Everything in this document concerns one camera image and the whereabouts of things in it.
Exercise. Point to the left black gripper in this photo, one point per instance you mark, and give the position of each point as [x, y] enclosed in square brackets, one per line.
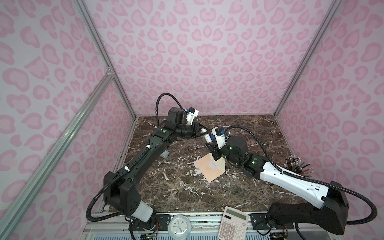
[196, 129]

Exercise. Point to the white round clock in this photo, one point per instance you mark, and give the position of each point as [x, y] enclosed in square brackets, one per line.
[179, 227]

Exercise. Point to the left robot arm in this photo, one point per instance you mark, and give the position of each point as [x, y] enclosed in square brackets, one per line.
[120, 188]

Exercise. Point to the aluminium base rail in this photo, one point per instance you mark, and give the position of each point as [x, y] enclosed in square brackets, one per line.
[205, 226]

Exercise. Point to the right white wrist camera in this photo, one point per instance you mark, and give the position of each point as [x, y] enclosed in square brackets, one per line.
[220, 136]

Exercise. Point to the light blue box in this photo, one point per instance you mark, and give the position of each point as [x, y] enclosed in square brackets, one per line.
[164, 154]

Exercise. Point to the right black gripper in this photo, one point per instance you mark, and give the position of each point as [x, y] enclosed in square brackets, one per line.
[215, 153]

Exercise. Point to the white glue stick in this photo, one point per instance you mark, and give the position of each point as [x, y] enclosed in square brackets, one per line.
[205, 134]

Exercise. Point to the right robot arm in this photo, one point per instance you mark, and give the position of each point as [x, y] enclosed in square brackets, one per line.
[324, 206]

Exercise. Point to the beige envelope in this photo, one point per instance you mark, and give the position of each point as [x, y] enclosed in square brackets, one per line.
[203, 165]

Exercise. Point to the white calculator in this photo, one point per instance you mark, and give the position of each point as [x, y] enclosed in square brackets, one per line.
[233, 225]

